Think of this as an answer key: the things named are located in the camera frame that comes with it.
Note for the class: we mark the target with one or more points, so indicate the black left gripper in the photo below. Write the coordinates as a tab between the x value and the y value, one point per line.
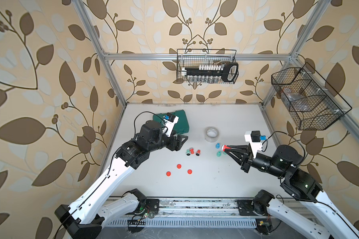
177	144

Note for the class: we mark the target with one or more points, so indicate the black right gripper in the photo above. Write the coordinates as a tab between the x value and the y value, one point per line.
246	159

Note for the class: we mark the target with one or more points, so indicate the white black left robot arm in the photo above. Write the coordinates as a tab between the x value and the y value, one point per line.
89	214

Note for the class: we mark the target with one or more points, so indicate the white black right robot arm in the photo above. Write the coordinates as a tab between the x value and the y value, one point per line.
300	185

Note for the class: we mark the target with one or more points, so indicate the green plastic tool case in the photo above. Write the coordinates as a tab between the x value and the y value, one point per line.
181	127

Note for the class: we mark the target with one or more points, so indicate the clear packing tape roll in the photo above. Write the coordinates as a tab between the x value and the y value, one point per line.
211	134

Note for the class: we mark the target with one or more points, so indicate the black white tool in basket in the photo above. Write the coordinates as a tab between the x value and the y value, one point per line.
225	73

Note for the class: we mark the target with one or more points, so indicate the plastic bag in basket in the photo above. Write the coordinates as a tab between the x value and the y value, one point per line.
295	101

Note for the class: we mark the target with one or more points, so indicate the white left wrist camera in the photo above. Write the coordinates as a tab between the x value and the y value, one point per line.
170	120

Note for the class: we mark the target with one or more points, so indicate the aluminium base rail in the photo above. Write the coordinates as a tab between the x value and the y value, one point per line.
196	213

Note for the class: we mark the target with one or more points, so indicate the black wire basket back wall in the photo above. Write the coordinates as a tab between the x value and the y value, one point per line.
196	57

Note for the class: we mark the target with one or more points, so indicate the black wire basket wall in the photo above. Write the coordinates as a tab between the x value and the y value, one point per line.
196	57
327	106

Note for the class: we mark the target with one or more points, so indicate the black wire basket right wall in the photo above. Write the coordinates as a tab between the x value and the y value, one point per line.
327	106

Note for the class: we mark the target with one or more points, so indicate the aluminium cage frame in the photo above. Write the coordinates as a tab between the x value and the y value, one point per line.
289	59

